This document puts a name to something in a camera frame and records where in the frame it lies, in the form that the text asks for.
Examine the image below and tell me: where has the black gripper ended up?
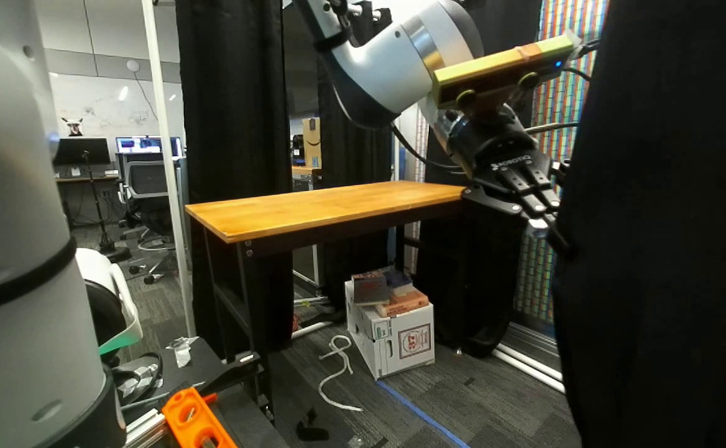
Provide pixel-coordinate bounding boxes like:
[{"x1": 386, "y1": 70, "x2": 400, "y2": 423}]
[{"x1": 440, "y1": 106, "x2": 568, "y2": 223}]

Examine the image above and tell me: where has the wide black curtain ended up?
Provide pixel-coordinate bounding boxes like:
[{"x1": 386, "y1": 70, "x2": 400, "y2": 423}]
[{"x1": 547, "y1": 0, "x2": 726, "y2": 448}]

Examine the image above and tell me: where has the narrow black curtain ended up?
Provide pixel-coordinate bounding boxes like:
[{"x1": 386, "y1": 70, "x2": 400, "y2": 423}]
[{"x1": 416, "y1": 0, "x2": 544, "y2": 362}]

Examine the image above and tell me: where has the brown item on box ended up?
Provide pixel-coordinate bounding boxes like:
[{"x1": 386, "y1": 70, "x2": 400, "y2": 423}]
[{"x1": 373, "y1": 284, "x2": 431, "y2": 321}]

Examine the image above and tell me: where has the multicoloured striped backdrop panel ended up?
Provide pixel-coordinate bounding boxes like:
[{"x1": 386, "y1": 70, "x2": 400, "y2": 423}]
[{"x1": 512, "y1": 0, "x2": 613, "y2": 331}]

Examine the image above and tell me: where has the white cardboard box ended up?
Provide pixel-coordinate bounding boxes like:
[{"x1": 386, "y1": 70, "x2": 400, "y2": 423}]
[{"x1": 344, "y1": 270, "x2": 437, "y2": 384}]

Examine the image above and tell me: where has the brown cardboard box with logo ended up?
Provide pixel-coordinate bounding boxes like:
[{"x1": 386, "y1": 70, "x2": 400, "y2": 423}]
[{"x1": 288, "y1": 114, "x2": 327, "y2": 174}]

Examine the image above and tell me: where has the blue floor tape strip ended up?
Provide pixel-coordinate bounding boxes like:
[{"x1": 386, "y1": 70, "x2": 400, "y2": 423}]
[{"x1": 377, "y1": 378, "x2": 470, "y2": 448}]

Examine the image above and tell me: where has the small black floor object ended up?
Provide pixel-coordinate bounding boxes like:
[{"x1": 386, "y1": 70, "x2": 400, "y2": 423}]
[{"x1": 296, "y1": 418, "x2": 333, "y2": 443}]

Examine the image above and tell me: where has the white vertical pole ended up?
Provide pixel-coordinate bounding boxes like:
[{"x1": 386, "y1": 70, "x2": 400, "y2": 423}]
[{"x1": 140, "y1": 0, "x2": 200, "y2": 340}]

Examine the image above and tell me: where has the black base platform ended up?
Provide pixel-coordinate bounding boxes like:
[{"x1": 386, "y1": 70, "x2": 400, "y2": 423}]
[{"x1": 120, "y1": 335, "x2": 270, "y2": 448}]

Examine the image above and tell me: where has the office chair base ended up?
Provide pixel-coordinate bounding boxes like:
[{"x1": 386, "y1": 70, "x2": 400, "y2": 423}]
[{"x1": 127, "y1": 233, "x2": 179, "y2": 287}]

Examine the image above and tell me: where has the blue lit computer monitor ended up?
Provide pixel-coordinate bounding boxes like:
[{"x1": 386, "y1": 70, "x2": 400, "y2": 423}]
[{"x1": 113, "y1": 134, "x2": 186, "y2": 162}]

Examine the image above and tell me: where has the orange plastic block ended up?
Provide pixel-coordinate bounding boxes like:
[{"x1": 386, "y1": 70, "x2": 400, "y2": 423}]
[{"x1": 161, "y1": 387, "x2": 239, "y2": 448}]

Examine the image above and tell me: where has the white rounded plastic cover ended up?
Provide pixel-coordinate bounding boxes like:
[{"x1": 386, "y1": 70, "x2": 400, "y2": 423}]
[{"x1": 74, "y1": 246, "x2": 147, "y2": 360}]

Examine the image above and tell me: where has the dark laptop screen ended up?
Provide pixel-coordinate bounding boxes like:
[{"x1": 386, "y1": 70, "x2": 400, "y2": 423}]
[{"x1": 53, "y1": 134, "x2": 115, "y2": 170}]

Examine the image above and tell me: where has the yellow-green wrist camera block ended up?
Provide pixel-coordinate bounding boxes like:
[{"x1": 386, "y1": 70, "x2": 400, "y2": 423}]
[{"x1": 432, "y1": 34, "x2": 587, "y2": 96}]

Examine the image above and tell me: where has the metal floor rail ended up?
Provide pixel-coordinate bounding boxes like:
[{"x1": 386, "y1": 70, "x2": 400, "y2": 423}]
[{"x1": 493, "y1": 321, "x2": 569, "y2": 396}]

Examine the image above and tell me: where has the wooden table with black frame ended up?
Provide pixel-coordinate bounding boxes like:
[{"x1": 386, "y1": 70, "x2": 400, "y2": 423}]
[{"x1": 184, "y1": 180, "x2": 472, "y2": 365}]

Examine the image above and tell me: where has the white rope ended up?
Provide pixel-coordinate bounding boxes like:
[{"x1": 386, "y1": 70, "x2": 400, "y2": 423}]
[{"x1": 317, "y1": 335, "x2": 365, "y2": 417}]

